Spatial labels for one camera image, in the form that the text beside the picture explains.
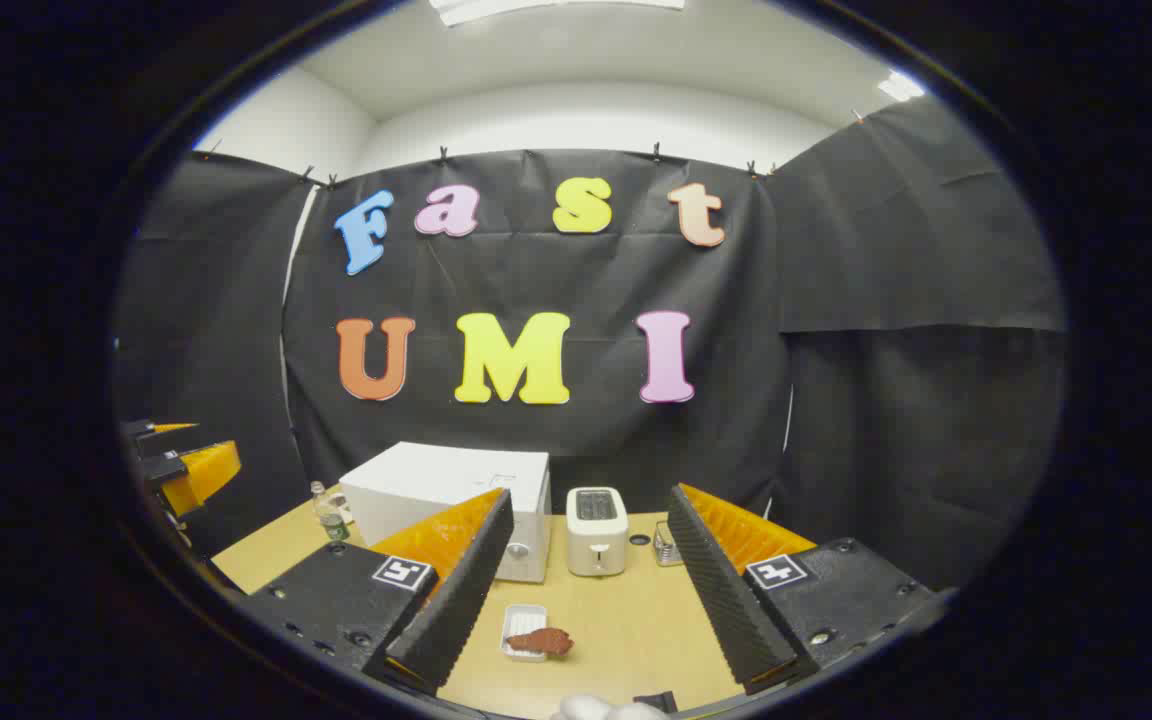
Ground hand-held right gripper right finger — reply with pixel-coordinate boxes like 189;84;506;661
666;483;937;697

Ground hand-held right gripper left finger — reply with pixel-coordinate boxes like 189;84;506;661
236;488;515;698

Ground brown meat piece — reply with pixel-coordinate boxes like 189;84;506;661
506;627;574;658

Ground white microwave oven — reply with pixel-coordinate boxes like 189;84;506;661
339;441;553;585

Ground white rectangular tray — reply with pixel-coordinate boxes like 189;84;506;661
501;603;549;663

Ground clear plastic bottle green label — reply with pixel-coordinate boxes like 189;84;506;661
312;481;351;544

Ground white toaster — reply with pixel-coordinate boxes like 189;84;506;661
566;487;630;578

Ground ceiling light panel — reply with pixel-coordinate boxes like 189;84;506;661
429;0;687;27
876;70;927;103

